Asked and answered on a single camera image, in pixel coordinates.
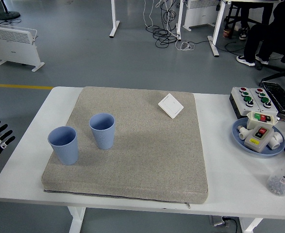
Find blue ribbed plastic cup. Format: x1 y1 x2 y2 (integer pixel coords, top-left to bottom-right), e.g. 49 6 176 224
47 126 79 166
88 113 116 150

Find white push-button control box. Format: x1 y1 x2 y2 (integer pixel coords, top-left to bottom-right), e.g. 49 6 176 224
250 87 279 116
229 86 262 120

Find white panel heater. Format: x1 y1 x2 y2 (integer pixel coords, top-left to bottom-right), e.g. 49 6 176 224
0 23 45 72
182 0 220 31

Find white table leg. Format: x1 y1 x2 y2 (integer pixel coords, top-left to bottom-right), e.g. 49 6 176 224
68 206 86 233
239 217 264 233

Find black fan stand base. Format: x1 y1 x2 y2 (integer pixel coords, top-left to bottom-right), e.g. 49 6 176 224
0 0 21 20

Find grey-brown cushion mat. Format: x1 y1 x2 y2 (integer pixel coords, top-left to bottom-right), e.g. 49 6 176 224
40 86 209 209

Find white desk leg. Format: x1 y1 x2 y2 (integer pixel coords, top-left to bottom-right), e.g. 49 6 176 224
109 0 120 38
207 0 227 58

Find grey power strip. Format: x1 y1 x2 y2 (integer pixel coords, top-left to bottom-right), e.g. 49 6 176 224
209 215 241 229

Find blue round plate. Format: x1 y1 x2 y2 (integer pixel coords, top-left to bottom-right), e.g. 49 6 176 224
231 117 285 159

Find white pipe fitting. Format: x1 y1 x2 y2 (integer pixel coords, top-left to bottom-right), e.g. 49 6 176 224
237 125 250 141
268 131 285 150

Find black stool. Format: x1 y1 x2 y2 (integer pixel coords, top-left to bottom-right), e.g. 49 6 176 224
224 1 242 32

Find person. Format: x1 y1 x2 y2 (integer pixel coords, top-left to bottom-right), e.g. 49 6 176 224
236 0 285 71
238 3 274 41

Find red-lidded clear screw jar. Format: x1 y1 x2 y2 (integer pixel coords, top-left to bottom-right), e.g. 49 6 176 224
266 150 285 197

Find black mesh tray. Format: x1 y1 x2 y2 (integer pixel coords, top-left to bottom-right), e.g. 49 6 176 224
262 81 285 115

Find white wall switch plate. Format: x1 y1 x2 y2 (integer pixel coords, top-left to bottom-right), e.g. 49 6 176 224
157 93 184 119

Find black cable bundle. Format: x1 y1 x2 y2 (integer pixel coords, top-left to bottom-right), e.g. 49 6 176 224
146 0 182 49

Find white cable with plug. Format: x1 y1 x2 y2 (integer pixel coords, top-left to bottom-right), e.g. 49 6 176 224
175 40 196 51

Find white green-red switch box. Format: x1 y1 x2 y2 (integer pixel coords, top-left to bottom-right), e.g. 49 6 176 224
246 111 279 131

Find grey red-button switch box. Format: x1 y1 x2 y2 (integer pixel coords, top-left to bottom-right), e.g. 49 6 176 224
244 125 275 154

